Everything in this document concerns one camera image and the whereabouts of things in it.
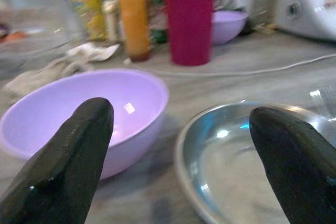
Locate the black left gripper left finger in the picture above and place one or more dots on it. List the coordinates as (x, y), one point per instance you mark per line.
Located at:
(65, 171)

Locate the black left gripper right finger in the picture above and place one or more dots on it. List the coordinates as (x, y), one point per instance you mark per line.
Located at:
(296, 166)

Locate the large purple plastic bowl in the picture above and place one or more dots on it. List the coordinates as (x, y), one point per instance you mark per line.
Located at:
(52, 108)

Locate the round steel plate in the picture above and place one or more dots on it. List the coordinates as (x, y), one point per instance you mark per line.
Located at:
(220, 163)

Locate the crumpled grey cloth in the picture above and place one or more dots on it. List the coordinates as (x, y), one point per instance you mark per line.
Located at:
(52, 69)

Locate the clear glass container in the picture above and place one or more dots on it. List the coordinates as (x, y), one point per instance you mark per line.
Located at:
(34, 19)

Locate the small purple plastic bowl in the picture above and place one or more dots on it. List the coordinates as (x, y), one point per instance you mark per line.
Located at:
(227, 26)

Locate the small glass jar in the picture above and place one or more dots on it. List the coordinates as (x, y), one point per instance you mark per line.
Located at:
(110, 15)

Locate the white kitchen appliance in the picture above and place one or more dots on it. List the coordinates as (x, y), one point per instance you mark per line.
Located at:
(307, 3)

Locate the orange sauce bottle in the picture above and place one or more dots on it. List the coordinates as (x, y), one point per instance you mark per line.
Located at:
(134, 22)

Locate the yellow snack packet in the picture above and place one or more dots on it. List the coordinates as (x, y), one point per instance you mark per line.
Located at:
(89, 6)

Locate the magenta plastic cup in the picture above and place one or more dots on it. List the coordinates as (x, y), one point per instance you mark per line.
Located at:
(190, 24)

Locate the green printed packet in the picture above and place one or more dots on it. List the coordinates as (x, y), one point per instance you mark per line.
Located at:
(158, 16)

